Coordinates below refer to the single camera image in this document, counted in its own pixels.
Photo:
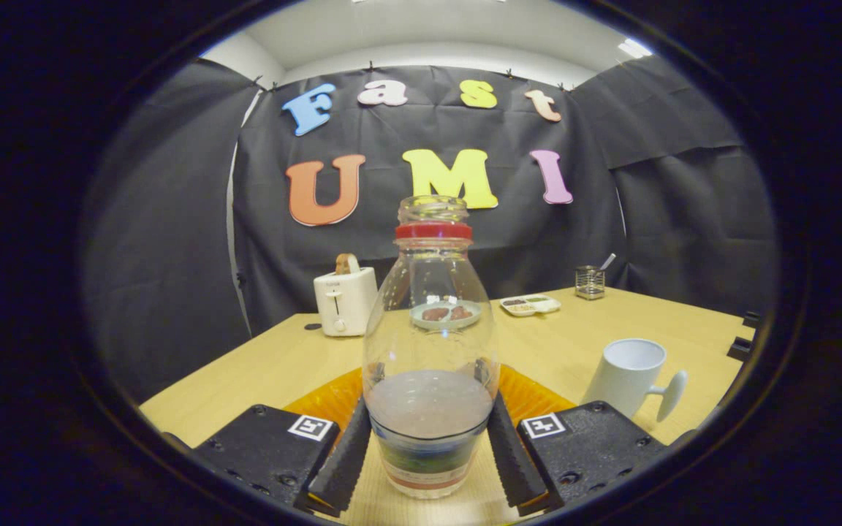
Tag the brown meat piece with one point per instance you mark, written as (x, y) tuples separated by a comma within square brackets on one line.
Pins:
[(461, 313), (435, 314)]

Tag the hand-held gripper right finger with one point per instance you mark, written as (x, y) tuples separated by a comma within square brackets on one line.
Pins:
[(516, 460)]

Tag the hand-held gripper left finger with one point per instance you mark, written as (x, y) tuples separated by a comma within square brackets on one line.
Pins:
[(337, 460)]

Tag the black backdrop cloth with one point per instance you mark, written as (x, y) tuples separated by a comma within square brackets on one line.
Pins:
[(465, 256)]

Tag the white toaster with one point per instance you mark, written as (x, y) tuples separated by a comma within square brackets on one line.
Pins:
[(355, 299)]

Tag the wooden table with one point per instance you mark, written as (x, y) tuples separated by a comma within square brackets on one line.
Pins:
[(282, 365)]

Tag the white divided snack tray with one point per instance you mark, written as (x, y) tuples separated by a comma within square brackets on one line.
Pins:
[(531, 305)]

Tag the toast slice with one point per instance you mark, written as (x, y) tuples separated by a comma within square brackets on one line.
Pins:
[(346, 263)]

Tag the small ceiling light panel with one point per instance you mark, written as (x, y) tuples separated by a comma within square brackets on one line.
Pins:
[(634, 48)]

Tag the pale green plate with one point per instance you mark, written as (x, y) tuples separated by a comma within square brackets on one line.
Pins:
[(428, 324)]

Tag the white cup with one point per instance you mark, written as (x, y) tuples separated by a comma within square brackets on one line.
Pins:
[(622, 380)]

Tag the black table clamp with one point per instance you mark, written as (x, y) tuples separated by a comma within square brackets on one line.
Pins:
[(751, 320), (740, 348)]

